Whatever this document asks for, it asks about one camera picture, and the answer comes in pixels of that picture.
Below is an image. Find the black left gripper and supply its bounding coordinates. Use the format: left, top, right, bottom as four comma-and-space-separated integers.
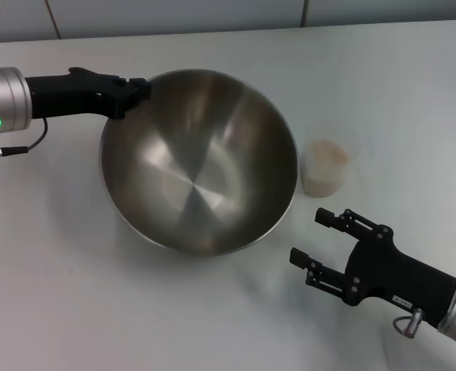
25, 68, 152, 120

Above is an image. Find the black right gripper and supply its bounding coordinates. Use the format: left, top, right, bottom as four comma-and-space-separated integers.
289, 207, 456, 329

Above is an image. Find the clear plastic measuring cup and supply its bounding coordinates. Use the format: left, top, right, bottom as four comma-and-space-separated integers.
301, 138, 355, 199

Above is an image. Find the stainless steel mixing bowl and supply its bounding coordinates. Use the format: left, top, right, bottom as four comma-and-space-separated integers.
98, 68, 299, 259

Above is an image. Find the white partition panel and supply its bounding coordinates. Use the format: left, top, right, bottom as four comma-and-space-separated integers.
44, 0, 306, 39
0, 0, 61, 44
301, 0, 456, 30

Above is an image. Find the grey right arm cable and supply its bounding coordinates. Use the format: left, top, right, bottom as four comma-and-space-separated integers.
392, 308, 426, 338

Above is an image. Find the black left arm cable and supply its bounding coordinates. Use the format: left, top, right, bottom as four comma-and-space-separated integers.
0, 117, 49, 158

